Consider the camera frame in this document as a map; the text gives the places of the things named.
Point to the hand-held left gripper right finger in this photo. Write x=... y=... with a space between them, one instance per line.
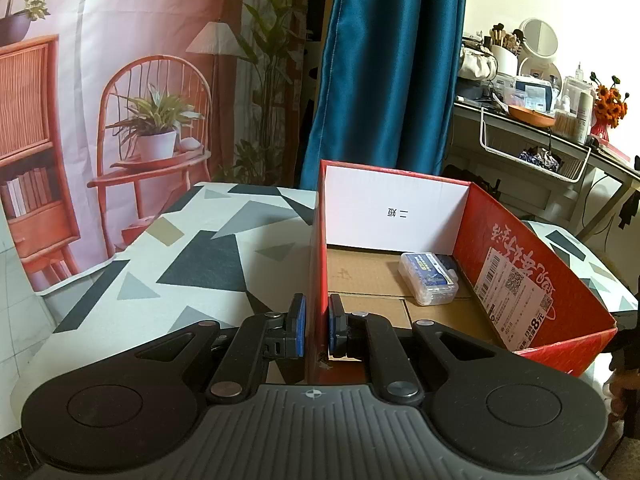
x=334 y=327

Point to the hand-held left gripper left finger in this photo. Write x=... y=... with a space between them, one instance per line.
x=299 y=325

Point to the red cardboard box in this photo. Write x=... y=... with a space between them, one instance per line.
x=525 y=260

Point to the person's right hand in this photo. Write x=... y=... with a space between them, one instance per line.
x=621 y=395

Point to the clear plastic box blue label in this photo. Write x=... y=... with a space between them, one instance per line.
x=427 y=280

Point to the geometric patterned tablecloth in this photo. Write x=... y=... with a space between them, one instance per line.
x=150 y=270

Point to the white dressing table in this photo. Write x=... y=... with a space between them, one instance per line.
x=525 y=185

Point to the red vase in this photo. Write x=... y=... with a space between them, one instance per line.
x=601 y=131

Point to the white bottle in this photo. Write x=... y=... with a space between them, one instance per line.
x=582 y=120

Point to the cotton swab jar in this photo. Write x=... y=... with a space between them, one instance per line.
x=565 y=124

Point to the orange flower bouquet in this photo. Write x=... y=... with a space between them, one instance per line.
x=610 y=102

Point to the orange bowl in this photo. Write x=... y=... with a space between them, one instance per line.
x=532 y=117

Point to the blue curtain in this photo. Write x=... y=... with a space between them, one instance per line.
x=390 y=60

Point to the blue and white box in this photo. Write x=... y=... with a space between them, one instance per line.
x=535 y=92

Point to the white cloth pouch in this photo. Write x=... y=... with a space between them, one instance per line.
x=475 y=65

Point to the white brush cup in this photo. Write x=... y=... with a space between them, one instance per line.
x=504 y=62

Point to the round white mirror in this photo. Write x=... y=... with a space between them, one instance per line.
x=539 y=37

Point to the printed furniture backdrop cloth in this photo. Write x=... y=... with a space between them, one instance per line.
x=125 y=35

